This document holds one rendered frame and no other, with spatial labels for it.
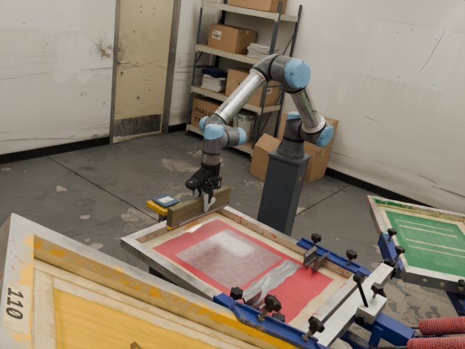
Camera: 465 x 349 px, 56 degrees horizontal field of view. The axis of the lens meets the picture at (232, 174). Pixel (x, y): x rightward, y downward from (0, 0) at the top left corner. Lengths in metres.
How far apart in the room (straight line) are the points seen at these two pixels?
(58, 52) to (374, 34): 3.46
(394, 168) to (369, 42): 1.49
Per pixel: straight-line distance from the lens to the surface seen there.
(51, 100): 5.08
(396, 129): 5.35
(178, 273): 1.59
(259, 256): 1.82
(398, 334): 1.52
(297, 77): 1.86
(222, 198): 1.88
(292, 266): 1.80
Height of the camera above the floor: 1.91
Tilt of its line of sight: 22 degrees down
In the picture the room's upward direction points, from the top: 9 degrees clockwise
